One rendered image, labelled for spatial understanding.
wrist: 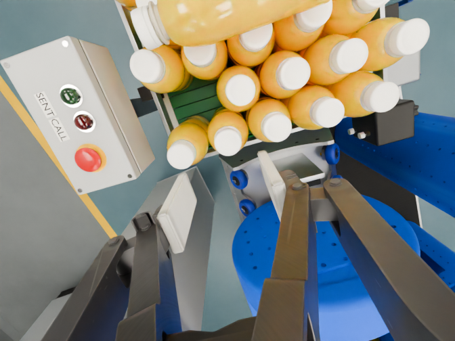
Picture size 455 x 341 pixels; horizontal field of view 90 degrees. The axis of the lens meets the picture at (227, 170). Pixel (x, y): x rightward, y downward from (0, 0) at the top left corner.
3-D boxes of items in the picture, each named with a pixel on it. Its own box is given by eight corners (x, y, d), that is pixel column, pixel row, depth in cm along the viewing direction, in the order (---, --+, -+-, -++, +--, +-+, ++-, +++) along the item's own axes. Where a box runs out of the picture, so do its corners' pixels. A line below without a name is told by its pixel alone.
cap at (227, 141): (233, 122, 33) (233, 124, 31) (245, 145, 34) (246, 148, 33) (210, 134, 34) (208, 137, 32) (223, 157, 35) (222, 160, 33)
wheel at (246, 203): (253, 221, 50) (259, 216, 51) (248, 204, 49) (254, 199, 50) (240, 216, 54) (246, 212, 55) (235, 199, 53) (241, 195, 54)
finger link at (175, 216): (184, 252, 15) (173, 255, 15) (197, 200, 21) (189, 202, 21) (166, 214, 14) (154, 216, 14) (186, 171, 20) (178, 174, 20)
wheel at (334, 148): (326, 168, 47) (336, 168, 46) (323, 147, 46) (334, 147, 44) (332, 159, 50) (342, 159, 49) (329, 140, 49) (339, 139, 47)
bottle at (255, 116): (248, 131, 52) (258, 155, 35) (239, 101, 50) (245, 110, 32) (278, 122, 51) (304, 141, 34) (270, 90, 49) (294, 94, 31)
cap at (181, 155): (164, 147, 34) (161, 150, 33) (187, 137, 34) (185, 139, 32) (177, 169, 36) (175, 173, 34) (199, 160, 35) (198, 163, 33)
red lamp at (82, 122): (82, 131, 32) (76, 132, 31) (74, 116, 31) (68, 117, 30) (96, 126, 32) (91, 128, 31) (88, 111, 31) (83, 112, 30)
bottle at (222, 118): (233, 99, 49) (237, 107, 32) (248, 127, 52) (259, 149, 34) (206, 114, 51) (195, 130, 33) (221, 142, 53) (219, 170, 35)
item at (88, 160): (86, 172, 34) (81, 175, 33) (74, 150, 33) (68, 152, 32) (107, 166, 34) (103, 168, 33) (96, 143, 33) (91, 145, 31)
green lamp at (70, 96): (69, 106, 31) (63, 107, 30) (60, 90, 30) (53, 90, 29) (83, 101, 31) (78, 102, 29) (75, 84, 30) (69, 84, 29)
